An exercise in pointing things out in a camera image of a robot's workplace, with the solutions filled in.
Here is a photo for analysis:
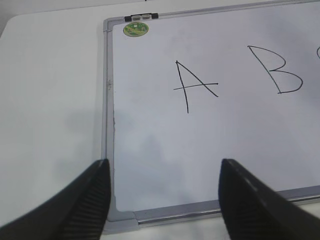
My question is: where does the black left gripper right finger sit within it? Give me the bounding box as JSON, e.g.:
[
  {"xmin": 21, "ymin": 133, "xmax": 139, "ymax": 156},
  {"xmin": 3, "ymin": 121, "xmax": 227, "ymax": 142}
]
[{"xmin": 218, "ymin": 159, "xmax": 320, "ymax": 240}]

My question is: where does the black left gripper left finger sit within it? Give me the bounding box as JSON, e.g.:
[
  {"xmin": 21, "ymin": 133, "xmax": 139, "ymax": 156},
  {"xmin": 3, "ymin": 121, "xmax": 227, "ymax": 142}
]
[{"xmin": 0, "ymin": 159, "xmax": 111, "ymax": 240}]

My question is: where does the white board with grey frame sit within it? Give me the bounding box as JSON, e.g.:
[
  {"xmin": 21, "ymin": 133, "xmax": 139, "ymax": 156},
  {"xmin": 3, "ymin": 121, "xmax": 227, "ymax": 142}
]
[{"xmin": 101, "ymin": 0, "xmax": 320, "ymax": 232}]

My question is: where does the round green sticker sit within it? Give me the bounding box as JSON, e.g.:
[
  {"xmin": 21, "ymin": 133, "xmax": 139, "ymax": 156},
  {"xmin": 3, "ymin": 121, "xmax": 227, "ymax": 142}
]
[{"xmin": 123, "ymin": 22, "xmax": 149, "ymax": 38}]

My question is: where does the black silver hanging clip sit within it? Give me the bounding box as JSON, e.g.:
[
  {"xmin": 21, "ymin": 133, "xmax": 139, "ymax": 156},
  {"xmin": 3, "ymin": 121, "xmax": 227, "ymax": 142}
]
[{"xmin": 124, "ymin": 13, "xmax": 159, "ymax": 22}]

